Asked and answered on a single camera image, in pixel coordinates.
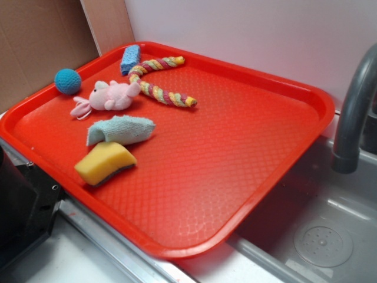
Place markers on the light blue terry cloth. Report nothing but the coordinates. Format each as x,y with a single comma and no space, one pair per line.
124,130

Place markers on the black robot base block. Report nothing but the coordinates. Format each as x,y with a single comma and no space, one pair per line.
29,202

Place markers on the red plastic tray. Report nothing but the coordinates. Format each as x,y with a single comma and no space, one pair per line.
202,171

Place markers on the yellow sponge with grey pad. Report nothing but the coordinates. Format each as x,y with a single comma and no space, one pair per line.
103,161

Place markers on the pink plush bunny toy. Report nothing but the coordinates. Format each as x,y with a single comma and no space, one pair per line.
112,96

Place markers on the blue sponge block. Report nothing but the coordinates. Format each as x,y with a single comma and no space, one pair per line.
130,58

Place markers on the blue knitted ball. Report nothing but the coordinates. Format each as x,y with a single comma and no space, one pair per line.
67,81

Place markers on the grey plastic sink basin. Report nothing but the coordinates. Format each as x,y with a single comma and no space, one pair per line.
315,225

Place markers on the grey sink faucet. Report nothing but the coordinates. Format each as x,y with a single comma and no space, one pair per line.
356,128

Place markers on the brown cardboard panel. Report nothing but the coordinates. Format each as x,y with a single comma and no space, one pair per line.
38,38

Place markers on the multicolour twisted rope toy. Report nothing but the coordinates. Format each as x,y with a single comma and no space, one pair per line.
151,90

